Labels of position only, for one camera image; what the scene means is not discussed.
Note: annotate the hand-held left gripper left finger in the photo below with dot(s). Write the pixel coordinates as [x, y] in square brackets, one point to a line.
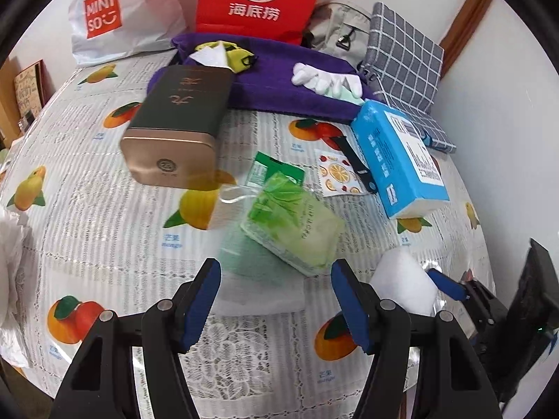
[196, 310]

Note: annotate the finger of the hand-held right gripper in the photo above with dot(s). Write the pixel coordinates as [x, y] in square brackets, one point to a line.
[445, 286]

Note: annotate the brown wooden door frame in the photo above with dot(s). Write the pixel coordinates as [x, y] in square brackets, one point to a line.
[469, 26]

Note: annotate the green tin box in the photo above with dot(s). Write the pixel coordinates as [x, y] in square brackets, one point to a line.
[179, 113]

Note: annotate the fruit printed tablecloth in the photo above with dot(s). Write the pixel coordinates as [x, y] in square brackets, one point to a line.
[109, 235]

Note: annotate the red paper bag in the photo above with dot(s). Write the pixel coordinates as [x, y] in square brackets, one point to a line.
[257, 22]

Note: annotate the green tissue pack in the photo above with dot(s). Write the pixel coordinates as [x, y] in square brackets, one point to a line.
[292, 227]

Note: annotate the blue cardboard box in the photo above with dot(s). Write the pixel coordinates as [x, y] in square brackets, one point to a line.
[393, 161]

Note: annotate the fruit sticker sheet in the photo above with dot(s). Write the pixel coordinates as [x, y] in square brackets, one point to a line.
[336, 174]

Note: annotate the purple towel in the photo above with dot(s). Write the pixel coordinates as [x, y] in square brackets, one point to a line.
[270, 87]

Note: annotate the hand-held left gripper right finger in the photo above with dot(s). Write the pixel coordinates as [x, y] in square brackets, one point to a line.
[353, 310]

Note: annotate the grey checked cushion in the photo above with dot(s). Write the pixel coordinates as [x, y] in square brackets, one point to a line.
[401, 56]

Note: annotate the yellow pouch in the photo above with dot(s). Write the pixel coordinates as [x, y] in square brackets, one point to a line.
[240, 56]

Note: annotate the white cotton glove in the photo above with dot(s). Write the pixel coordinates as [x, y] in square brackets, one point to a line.
[347, 85]
[312, 76]

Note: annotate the patterned book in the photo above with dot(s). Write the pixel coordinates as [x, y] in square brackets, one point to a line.
[28, 89]

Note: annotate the green plastic bag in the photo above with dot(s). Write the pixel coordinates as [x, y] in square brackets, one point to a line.
[273, 168]

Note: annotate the white plastic shopping bag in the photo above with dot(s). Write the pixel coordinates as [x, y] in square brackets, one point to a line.
[131, 30]

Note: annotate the white sponge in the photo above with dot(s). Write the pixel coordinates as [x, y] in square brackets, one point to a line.
[406, 283]

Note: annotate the white translucent plastic sheet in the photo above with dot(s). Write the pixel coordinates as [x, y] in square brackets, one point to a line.
[262, 299]

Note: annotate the beige backpack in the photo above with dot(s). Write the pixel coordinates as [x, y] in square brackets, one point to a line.
[336, 26]

